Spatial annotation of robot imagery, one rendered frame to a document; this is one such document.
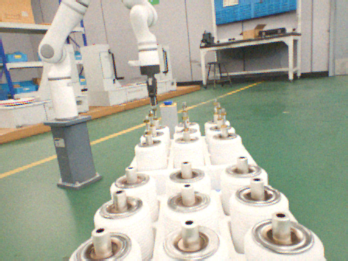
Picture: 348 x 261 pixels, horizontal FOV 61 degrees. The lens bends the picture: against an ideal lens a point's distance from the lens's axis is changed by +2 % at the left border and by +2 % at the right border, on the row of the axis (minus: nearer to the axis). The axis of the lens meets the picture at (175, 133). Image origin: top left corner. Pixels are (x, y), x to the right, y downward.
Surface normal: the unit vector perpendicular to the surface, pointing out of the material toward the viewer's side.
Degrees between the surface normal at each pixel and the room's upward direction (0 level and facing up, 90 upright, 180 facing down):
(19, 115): 90
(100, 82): 90
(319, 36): 90
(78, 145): 90
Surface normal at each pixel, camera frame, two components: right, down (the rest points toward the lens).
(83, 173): 0.84, 0.04
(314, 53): -0.54, 0.25
